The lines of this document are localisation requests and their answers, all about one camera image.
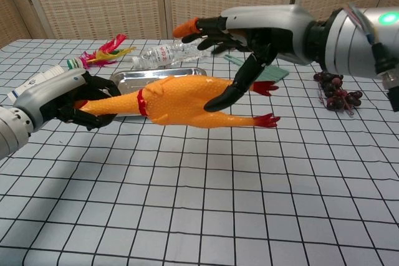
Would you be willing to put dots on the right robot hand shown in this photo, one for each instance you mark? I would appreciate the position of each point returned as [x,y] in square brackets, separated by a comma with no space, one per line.
[274,20]

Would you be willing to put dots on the clear plastic water bottle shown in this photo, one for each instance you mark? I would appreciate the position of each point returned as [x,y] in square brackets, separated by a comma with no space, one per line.
[162,55]

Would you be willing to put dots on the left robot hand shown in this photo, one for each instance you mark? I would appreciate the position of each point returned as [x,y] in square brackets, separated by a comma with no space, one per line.
[50,94]

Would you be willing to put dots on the grey checkered tablecloth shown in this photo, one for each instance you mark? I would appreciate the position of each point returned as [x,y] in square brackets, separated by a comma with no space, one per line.
[199,210]

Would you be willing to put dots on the stack of white paper cups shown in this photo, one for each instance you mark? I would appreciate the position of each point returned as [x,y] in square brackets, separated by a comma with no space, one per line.
[46,76]

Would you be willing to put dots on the green hand brush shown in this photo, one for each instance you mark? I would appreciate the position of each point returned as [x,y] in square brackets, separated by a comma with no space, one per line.
[274,74]

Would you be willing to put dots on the yellow rubber chicken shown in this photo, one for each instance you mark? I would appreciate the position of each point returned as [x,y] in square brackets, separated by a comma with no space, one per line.
[180,101]

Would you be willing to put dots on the metal tray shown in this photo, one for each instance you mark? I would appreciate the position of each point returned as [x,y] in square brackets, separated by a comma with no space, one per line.
[140,76]

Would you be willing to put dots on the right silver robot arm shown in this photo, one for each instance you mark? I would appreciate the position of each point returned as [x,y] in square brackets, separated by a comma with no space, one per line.
[352,48]

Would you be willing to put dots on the colourful feather shuttlecock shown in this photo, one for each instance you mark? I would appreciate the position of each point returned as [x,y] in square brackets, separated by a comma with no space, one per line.
[76,64]

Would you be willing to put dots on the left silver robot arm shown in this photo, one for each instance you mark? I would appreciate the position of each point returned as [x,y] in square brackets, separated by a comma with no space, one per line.
[11,132]

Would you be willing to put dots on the dark purple grape bunch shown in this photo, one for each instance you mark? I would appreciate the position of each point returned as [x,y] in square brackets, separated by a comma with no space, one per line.
[330,87]

